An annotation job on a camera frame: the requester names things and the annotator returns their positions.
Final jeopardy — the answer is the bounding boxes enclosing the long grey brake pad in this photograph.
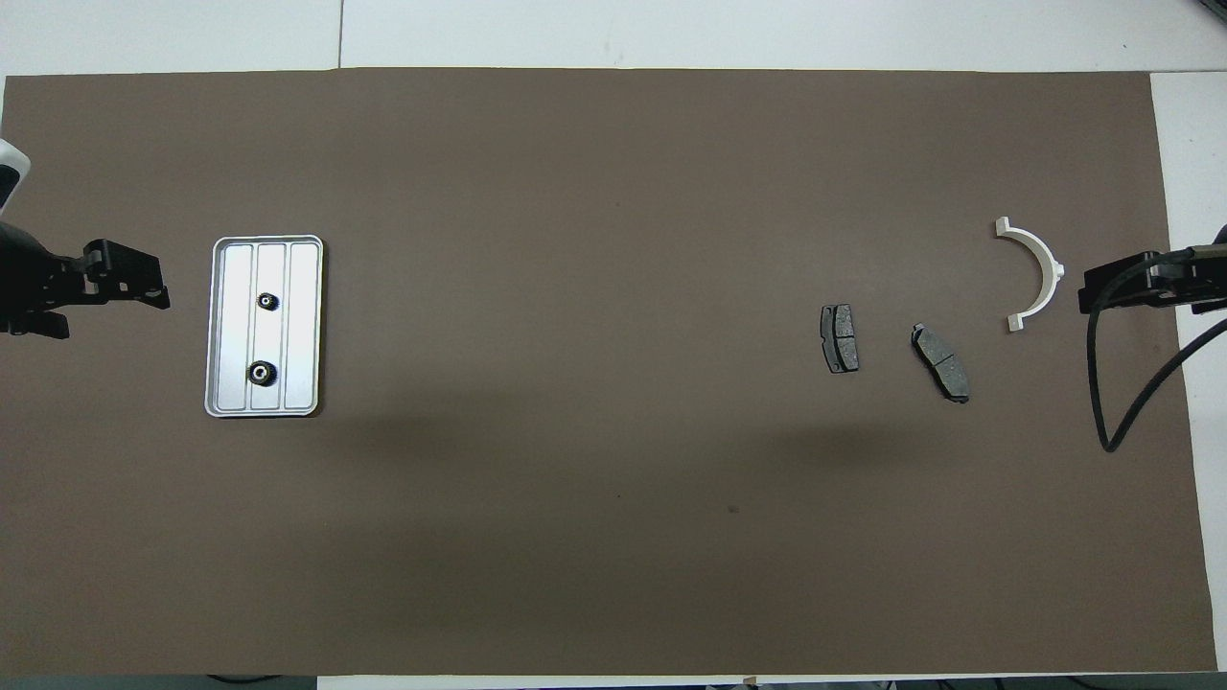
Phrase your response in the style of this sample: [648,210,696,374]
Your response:
[910,323,971,404]

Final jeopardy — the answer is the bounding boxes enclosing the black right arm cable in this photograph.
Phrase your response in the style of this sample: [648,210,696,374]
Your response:
[1085,246,1227,454]

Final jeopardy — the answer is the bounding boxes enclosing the brown table mat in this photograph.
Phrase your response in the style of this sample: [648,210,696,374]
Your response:
[0,67,1218,677]

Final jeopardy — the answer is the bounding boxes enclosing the short grey brake pad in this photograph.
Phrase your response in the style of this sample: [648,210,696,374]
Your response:
[820,303,861,375]

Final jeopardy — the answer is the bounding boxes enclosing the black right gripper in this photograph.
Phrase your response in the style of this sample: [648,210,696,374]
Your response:
[1077,226,1227,318]

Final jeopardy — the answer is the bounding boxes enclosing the white semicircular bracket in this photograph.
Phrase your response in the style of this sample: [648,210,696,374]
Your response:
[995,217,1067,334]

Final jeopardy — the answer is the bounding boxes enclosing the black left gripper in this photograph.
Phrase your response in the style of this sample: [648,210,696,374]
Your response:
[0,221,173,339]

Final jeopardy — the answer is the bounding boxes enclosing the silver metal tray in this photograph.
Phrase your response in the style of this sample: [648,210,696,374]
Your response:
[204,235,325,419]

